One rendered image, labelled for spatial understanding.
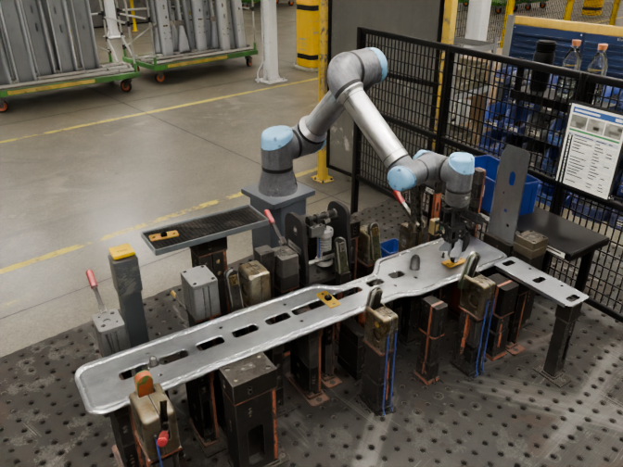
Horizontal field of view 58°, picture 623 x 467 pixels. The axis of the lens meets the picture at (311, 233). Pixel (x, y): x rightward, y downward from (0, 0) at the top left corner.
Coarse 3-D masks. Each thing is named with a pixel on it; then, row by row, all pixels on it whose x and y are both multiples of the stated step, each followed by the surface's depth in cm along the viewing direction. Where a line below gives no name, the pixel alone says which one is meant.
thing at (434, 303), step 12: (432, 300) 169; (432, 312) 167; (444, 312) 167; (420, 324) 174; (432, 324) 169; (444, 324) 170; (432, 336) 170; (420, 348) 178; (432, 348) 173; (420, 360) 179; (432, 360) 176; (408, 372) 183; (420, 372) 180; (432, 372) 178; (432, 384) 179
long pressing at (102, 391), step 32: (448, 256) 190; (320, 288) 173; (384, 288) 173; (416, 288) 173; (224, 320) 159; (256, 320) 159; (288, 320) 159; (320, 320) 159; (128, 352) 146; (160, 352) 147; (192, 352) 147; (224, 352) 147; (256, 352) 147; (96, 384) 136; (128, 384) 136; (160, 384) 136
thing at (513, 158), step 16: (512, 160) 189; (528, 160) 183; (496, 176) 196; (496, 192) 198; (512, 192) 192; (496, 208) 200; (512, 208) 194; (496, 224) 202; (512, 224) 196; (512, 240) 197
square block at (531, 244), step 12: (516, 240) 192; (528, 240) 188; (540, 240) 188; (516, 252) 193; (528, 252) 189; (540, 252) 190; (540, 264) 194; (528, 300) 199; (528, 312) 203; (528, 324) 206
